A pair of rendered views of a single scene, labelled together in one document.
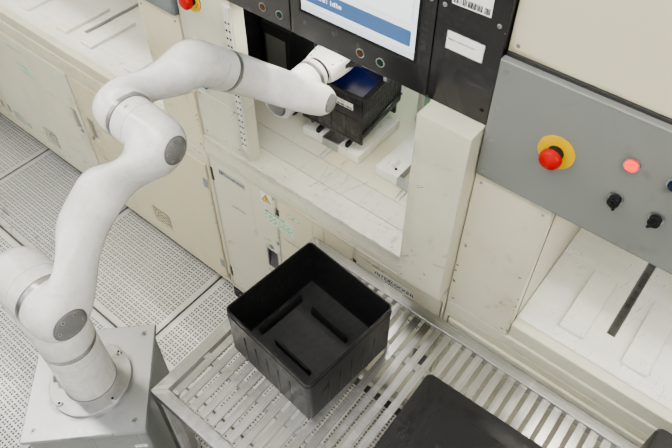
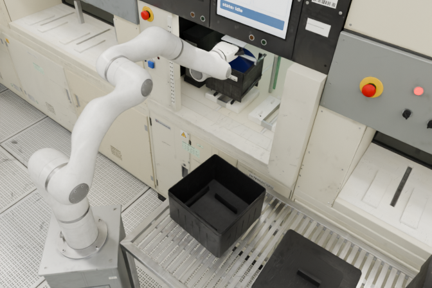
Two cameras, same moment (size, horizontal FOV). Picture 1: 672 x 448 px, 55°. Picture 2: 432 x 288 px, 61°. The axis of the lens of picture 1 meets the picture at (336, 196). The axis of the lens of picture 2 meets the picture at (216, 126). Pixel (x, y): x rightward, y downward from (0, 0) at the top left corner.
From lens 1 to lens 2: 22 cm
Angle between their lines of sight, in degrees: 6
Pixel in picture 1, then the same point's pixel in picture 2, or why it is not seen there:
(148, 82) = (130, 49)
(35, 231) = not seen: hidden behind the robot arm
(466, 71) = (317, 42)
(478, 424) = (321, 257)
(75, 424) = (73, 263)
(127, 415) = (105, 257)
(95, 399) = (85, 247)
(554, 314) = (358, 195)
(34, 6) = (46, 30)
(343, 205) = (231, 135)
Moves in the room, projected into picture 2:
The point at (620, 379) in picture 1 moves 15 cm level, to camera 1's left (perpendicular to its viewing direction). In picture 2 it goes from (401, 230) to (362, 231)
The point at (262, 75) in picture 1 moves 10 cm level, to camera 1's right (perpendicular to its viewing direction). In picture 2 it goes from (192, 52) to (219, 53)
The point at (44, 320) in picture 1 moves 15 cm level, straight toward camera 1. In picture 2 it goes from (63, 189) to (88, 222)
